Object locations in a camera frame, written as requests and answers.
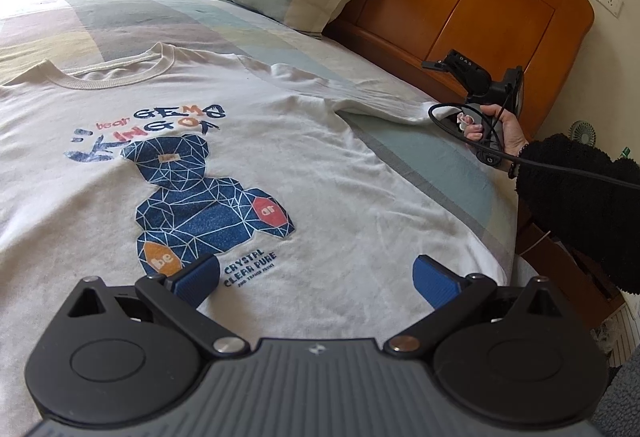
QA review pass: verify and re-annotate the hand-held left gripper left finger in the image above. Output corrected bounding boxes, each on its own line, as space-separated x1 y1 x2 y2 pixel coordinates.
65 254 251 360

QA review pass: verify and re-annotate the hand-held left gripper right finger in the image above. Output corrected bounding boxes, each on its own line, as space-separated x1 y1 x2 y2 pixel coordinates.
382 255 568 362

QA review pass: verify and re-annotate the white printed long-sleeve shirt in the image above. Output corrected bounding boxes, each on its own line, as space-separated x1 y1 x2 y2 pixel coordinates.
0 42 541 423

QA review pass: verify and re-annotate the person's right hand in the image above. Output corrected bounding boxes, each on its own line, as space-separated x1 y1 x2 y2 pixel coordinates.
459 104 531 158

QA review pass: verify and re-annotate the small green fan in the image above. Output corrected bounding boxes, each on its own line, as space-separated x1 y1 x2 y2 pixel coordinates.
567 119 598 148

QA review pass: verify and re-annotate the dark beaded bracelet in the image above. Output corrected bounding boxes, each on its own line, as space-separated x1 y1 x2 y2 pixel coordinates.
507 143 530 180

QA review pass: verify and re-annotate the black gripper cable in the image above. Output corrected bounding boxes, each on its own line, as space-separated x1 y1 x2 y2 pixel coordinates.
427 103 640 190

